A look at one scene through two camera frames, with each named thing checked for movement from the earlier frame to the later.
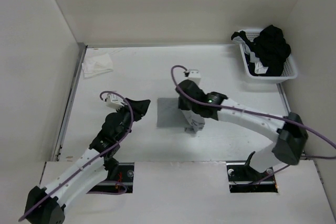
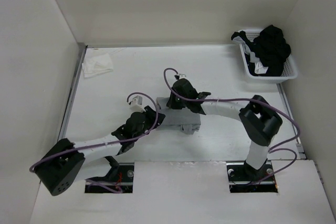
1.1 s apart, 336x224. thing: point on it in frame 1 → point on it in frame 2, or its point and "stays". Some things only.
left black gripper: x=139 y=108 → x=151 y=115
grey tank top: x=169 y=115 stays
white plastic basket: x=290 y=69 stays
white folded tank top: x=97 y=65 stays
